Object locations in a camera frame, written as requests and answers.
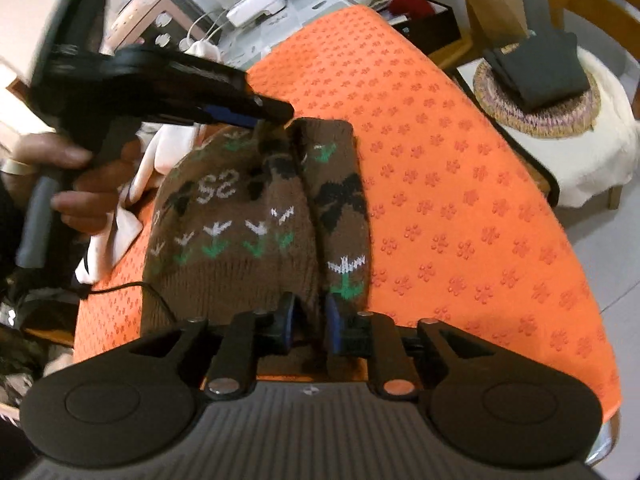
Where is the pink water dispenser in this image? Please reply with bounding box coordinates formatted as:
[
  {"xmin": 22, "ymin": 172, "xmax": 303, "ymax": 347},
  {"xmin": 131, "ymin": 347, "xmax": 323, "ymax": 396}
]
[{"xmin": 106, "ymin": 0, "xmax": 202, "ymax": 57}]

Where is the black cable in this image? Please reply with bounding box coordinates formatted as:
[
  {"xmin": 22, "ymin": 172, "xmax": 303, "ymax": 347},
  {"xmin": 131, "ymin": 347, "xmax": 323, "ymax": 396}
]
[{"xmin": 79, "ymin": 280, "xmax": 177, "ymax": 322}]

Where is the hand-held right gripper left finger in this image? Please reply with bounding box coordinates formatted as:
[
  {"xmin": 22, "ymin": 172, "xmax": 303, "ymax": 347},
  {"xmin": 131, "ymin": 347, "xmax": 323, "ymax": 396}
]
[{"xmin": 114, "ymin": 292, "xmax": 302, "ymax": 402}]

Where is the brown patterned knit sweater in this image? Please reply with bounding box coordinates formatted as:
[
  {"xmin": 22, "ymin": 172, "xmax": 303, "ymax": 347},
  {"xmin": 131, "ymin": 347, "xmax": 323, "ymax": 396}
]
[{"xmin": 141, "ymin": 117, "xmax": 372, "ymax": 382}]

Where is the white garment with striped cuffs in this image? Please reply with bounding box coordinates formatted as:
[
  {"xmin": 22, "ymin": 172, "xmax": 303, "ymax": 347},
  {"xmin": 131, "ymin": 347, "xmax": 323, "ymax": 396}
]
[{"xmin": 75, "ymin": 122, "xmax": 213, "ymax": 286}]

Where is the person's left hand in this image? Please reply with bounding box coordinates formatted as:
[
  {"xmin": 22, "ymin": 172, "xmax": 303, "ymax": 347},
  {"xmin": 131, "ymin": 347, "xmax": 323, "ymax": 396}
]
[{"xmin": 0, "ymin": 131, "xmax": 147, "ymax": 237}]

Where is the white stool cover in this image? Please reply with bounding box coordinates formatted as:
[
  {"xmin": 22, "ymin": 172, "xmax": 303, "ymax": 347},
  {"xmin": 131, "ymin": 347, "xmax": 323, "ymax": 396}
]
[{"xmin": 457, "ymin": 47, "xmax": 640, "ymax": 210}]

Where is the orange flower-dotted mat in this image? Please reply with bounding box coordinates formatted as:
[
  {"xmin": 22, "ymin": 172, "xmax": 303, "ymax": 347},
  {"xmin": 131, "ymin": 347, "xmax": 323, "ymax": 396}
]
[{"xmin": 72, "ymin": 5, "xmax": 624, "ymax": 424}]

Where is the white power strip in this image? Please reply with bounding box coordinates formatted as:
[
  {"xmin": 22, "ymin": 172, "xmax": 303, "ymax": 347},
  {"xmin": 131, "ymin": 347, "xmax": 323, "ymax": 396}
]
[{"xmin": 226, "ymin": 0, "xmax": 287, "ymax": 28}]

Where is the white power cable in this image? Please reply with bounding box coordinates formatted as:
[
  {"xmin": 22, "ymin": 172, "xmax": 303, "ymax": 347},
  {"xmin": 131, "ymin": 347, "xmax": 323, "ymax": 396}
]
[{"xmin": 181, "ymin": 6, "xmax": 232, "ymax": 54}]

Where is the black box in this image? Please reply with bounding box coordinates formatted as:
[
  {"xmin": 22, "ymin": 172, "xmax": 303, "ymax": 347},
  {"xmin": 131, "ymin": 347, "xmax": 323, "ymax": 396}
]
[{"xmin": 377, "ymin": 2, "xmax": 462, "ymax": 57}]

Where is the leaf patterned tablecloth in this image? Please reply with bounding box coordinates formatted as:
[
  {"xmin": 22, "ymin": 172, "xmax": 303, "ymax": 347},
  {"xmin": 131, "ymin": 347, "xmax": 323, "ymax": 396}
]
[{"xmin": 220, "ymin": 0, "xmax": 362, "ymax": 72}]

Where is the folded black cloth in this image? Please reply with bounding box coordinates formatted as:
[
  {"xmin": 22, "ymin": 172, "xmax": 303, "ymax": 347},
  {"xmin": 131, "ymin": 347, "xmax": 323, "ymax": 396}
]
[{"xmin": 482, "ymin": 27, "xmax": 594, "ymax": 112}]

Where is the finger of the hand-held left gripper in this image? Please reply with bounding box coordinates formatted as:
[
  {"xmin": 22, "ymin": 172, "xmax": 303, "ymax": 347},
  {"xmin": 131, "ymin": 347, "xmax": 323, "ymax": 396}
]
[{"xmin": 200, "ymin": 85, "xmax": 297, "ymax": 130}]

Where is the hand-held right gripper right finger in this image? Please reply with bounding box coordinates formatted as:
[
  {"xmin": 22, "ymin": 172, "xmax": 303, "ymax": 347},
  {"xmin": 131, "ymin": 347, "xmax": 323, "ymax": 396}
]
[{"xmin": 324, "ymin": 294, "xmax": 502, "ymax": 401}]

